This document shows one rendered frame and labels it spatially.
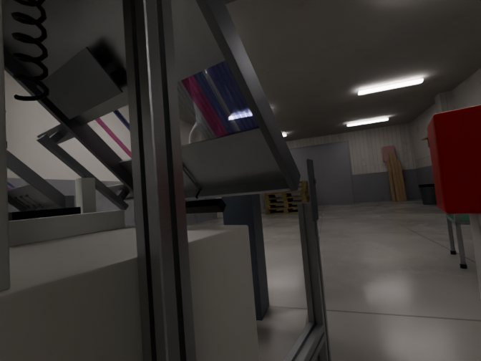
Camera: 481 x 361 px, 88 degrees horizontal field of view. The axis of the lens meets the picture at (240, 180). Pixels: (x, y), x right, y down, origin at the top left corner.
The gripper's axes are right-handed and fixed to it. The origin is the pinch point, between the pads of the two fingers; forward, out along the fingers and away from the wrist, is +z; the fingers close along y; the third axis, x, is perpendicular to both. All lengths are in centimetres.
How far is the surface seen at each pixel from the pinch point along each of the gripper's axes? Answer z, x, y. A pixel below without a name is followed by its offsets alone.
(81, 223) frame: 39, 30, -15
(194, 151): 3.6, 20.0, -20.1
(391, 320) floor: 4, -99, -63
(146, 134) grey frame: 38, 44, -52
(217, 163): 3.6, 13.7, -25.6
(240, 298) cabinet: 43, 14, -49
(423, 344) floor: 15, -87, -75
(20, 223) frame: 45, 38, -15
